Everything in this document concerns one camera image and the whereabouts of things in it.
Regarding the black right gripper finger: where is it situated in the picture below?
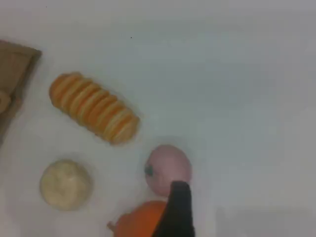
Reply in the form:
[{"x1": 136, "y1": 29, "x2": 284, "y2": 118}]
[{"x1": 151, "y1": 181, "x2": 196, "y2": 237}]

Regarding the pink peach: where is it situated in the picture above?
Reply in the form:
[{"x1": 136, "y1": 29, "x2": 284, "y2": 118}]
[{"x1": 144, "y1": 144, "x2": 193, "y2": 197}]

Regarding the brown jute tote bag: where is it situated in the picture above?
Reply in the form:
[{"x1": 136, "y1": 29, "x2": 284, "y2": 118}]
[{"x1": 0, "y1": 39, "x2": 42, "y2": 147}]

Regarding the orange toy pear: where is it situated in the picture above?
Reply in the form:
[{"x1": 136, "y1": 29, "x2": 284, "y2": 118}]
[{"x1": 107, "y1": 200, "x2": 171, "y2": 237}]

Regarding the cream white round bun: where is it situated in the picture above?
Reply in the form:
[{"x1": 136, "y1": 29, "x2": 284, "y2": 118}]
[{"x1": 39, "y1": 159, "x2": 95, "y2": 212}]

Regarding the striped orange bread loaf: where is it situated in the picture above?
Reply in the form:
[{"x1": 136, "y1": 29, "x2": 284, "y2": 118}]
[{"x1": 48, "y1": 71, "x2": 141, "y2": 146}]

